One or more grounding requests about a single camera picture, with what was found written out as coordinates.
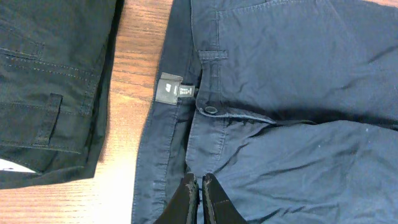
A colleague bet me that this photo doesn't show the navy blue shorts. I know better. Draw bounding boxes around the navy blue shorts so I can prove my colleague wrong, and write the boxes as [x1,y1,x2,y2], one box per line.
[131,0,397,223]

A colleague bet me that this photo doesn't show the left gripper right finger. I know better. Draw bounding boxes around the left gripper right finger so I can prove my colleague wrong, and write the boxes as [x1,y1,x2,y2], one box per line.
[202,173,247,224]

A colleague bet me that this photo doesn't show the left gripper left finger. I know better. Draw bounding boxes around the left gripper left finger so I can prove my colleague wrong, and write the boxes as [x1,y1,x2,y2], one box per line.
[154,173,200,224]

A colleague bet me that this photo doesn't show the folded black shorts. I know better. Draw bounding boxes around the folded black shorts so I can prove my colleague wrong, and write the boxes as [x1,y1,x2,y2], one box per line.
[1,0,124,189]

